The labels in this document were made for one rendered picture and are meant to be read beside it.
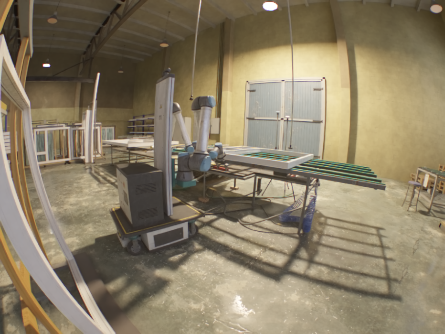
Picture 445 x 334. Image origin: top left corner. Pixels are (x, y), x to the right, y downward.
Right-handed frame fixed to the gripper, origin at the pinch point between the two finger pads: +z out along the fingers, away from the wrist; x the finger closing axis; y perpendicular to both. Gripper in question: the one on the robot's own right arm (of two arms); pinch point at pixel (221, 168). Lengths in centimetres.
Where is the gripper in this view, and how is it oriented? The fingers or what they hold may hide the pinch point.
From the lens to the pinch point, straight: 228.8
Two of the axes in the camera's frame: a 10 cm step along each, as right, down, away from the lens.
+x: 7.7, 2.6, -5.8
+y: -6.2, 4.9, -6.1
